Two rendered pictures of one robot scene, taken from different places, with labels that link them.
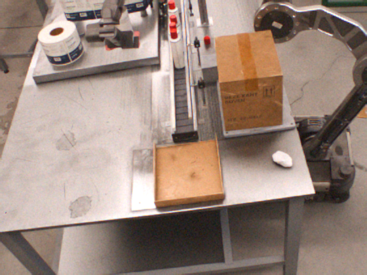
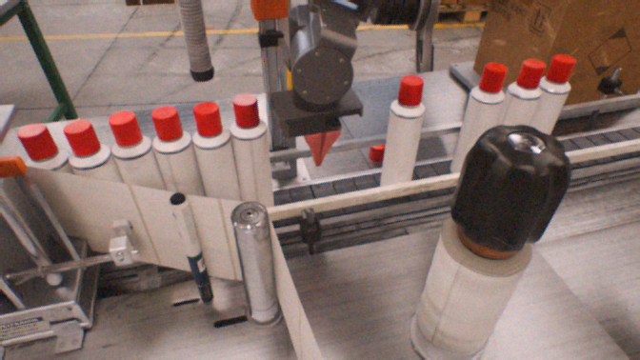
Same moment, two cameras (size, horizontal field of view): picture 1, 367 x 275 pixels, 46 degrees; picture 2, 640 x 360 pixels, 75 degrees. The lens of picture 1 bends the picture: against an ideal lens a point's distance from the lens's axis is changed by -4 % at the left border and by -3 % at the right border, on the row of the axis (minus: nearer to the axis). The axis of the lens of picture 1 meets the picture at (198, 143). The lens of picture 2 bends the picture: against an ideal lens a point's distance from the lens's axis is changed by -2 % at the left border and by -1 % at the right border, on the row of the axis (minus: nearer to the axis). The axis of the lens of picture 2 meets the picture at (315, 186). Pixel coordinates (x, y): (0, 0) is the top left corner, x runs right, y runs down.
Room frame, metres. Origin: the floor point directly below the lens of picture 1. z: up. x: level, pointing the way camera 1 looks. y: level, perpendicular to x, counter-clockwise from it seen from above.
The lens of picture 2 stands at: (2.29, 0.47, 1.37)
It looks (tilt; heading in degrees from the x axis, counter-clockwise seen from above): 42 degrees down; 250
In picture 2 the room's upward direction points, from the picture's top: straight up
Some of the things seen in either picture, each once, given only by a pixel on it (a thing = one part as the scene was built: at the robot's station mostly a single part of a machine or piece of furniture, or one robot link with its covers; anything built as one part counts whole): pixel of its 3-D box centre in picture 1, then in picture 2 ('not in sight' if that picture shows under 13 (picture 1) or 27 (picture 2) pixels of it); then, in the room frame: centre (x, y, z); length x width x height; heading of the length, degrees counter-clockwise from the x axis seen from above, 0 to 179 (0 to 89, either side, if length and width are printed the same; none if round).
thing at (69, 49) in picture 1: (61, 42); not in sight; (2.03, 0.61, 0.95); 0.20 x 0.20 x 0.14
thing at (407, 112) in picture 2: (174, 19); (402, 139); (1.98, 0.00, 0.98); 0.05 x 0.05 x 0.20
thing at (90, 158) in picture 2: not in sight; (105, 188); (2.42, -0.04, 0.98); 0.05 x 0.05 x 0.20
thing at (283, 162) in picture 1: (282, 159); not in sight; (1.06, -0.31, 0.85); 0.08 x 0.07 x 0.04; 12
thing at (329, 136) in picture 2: not in sight; (308, 136); (2.15, 0.04, 1.06); 0.07 x 0.07 x 0.09; 85
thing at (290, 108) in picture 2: not in sight; (315, 86); (2.14, 0.04, 1.13); 0.10 x 0.07 x 0.07; 175
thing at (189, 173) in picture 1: (187, 169); not in sight; (1.11, 0.06, 0.85); 0.30 x 0.26 x 0.04; 175
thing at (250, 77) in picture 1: (248, 80); (570, 31); (1.40, -0.25, 0.99); 0.30 x 0.24 x 0.27; 174
